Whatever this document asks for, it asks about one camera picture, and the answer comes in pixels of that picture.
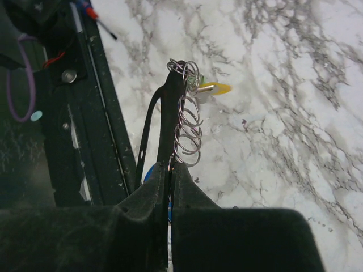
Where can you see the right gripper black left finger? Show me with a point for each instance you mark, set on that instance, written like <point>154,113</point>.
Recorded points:
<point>142,229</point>

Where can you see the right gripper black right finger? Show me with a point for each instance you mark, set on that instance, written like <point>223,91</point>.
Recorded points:
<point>190,230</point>

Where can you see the metal key holder plate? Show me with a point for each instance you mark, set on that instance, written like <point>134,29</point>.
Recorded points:
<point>169,95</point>

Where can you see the yellow key tag with key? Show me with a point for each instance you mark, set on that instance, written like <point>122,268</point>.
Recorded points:
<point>211,89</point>

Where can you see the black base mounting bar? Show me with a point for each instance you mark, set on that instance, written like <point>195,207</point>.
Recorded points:
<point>88,150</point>

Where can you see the red blue screwdriver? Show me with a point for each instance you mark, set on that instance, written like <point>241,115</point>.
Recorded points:
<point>87,8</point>

